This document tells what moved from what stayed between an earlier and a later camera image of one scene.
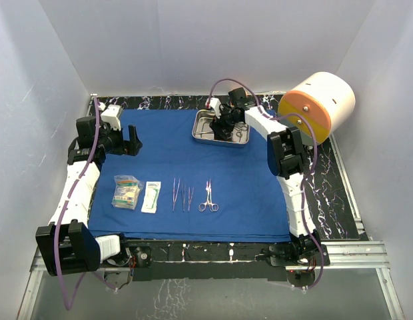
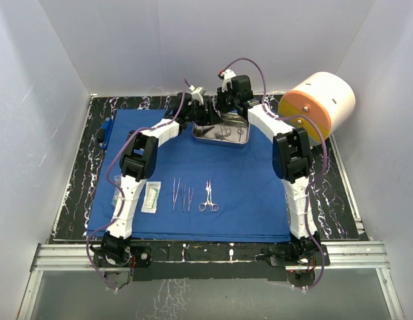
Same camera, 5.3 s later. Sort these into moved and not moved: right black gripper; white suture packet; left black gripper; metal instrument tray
Moved: left black gripper; right black gripper
Not moved: metal instrument tray; white suture packet
